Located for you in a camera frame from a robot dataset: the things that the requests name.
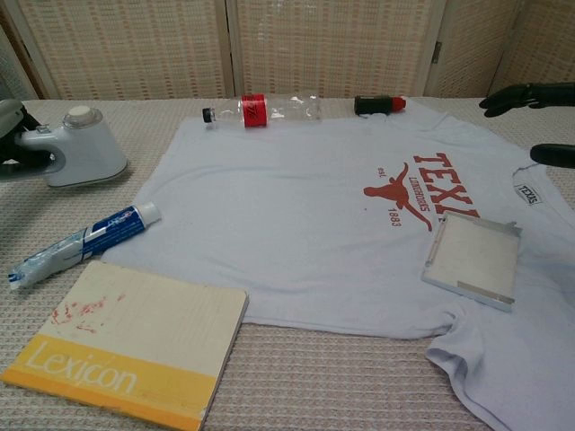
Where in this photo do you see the yellow white Lexicon notepad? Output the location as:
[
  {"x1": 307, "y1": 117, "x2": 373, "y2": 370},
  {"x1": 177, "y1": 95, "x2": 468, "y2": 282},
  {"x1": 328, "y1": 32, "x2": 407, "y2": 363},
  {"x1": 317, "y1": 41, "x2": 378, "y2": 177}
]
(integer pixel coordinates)
[{"x1": 0, "y1": 259, "x2": 252, "y2": 431}]

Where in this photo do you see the white electric iron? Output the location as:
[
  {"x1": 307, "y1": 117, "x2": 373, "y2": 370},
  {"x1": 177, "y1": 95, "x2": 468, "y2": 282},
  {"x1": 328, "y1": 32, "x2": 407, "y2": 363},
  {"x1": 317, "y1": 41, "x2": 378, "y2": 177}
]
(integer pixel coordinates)
[{"x1": 15, "y1": 105, "x2": 129, "y2": 188}]

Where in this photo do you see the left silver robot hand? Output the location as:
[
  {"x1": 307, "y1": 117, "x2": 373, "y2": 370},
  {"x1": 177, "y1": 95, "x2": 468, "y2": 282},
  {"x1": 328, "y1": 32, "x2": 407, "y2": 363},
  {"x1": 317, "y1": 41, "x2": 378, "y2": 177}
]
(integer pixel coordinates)
[{"x1": 0, "y1": 99, "x2": 55, "y2": 179}]

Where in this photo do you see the clear bottle red label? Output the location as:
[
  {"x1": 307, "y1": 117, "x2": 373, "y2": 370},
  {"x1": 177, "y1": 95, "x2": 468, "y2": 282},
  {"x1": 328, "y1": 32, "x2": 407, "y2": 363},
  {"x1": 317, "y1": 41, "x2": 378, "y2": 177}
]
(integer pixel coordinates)
[{"x1": 200, "y1": 92, "x2": 325, "y2": 131}]

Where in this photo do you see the white Texas Longhorns T-shirt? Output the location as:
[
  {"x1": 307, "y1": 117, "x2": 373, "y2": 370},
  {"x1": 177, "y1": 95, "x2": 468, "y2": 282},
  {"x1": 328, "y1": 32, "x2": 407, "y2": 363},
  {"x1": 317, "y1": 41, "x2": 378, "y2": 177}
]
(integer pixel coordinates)
[{"x1": 101, "y1": 96, "x2": 575, "y2": 431}]

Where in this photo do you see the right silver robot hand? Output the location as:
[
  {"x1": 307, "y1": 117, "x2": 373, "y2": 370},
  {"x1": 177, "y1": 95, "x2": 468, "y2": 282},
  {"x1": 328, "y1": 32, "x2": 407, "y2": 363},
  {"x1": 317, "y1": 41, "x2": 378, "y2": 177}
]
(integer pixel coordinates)
[{"x1": 478, "y1": 82, "x2": 575, "y2": 170}]

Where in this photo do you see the flat square metal tray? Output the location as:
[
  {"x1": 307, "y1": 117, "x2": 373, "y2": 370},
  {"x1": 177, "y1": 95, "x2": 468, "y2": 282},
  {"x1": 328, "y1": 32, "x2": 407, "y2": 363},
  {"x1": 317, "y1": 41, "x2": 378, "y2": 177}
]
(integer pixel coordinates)
[{"x1": 420, "y1": 211, "x2": 525, "y2": 312}]

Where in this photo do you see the woven folding screen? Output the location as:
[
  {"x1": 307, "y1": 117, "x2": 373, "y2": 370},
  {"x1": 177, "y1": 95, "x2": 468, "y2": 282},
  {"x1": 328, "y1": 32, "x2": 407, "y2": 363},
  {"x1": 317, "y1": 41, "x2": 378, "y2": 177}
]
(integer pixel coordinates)
[{"x1": 0, "y1": 0, "x2": 575, "y2": 102}]

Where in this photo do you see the black cylinder red cap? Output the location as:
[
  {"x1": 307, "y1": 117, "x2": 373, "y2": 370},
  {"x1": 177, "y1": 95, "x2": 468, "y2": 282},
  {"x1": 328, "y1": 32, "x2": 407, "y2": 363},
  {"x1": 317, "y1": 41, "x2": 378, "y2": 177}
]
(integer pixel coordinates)
[{"x1": 353, "y1": 94, "x2": 409, "y2": 118}]

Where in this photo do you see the blue white toothpaste tube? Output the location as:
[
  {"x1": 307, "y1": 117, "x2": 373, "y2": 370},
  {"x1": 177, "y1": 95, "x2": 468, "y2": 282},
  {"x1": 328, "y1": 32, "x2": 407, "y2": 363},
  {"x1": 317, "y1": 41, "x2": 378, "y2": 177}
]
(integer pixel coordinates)
[{"x1": 6, "y1": 200, "x2": 163, "y2": 293}]

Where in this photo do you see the beige woven tablecloth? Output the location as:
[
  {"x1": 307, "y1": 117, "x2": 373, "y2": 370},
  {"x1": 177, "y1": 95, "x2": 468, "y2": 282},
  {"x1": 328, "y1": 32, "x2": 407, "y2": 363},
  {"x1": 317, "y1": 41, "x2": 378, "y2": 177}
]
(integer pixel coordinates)
[{"x1": 0, "y1": 96, "x2": 575, "y2": 431}]

